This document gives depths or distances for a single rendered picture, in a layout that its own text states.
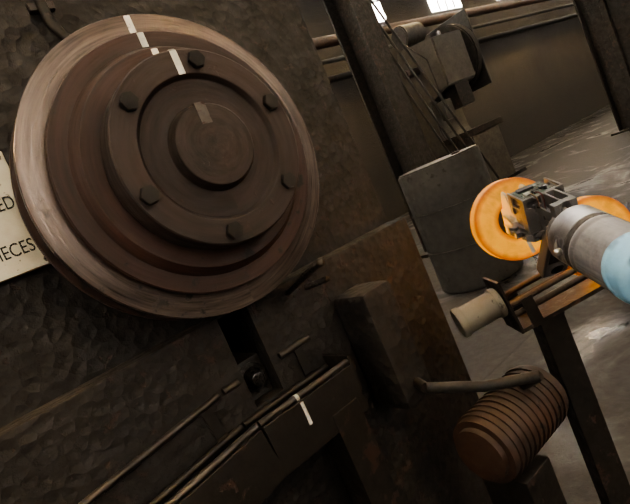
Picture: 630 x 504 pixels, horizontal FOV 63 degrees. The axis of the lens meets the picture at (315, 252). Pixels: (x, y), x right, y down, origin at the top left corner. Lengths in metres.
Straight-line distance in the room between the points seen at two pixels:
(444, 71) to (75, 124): 7.99
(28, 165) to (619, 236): 0.75
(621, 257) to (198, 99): 0.59
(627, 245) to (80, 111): 0.71
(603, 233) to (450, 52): 8.10
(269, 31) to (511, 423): 0.90
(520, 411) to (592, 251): 0.36
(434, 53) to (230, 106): 7.89
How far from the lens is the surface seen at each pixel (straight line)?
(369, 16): 5.24
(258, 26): 1.18
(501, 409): 0.99
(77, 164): 0.73
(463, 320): 0.99
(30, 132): 0.77
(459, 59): 8.88
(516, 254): 1.02
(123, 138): 0.70
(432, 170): 3.40
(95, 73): 0.80
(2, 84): 0.96
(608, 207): 1.09
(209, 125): 0.74
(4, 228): 0.87
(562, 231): 0.80
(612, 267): 0.72
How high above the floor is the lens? 1.00
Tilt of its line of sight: 6 degrees down
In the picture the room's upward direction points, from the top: 23 degrees counter-clockwise
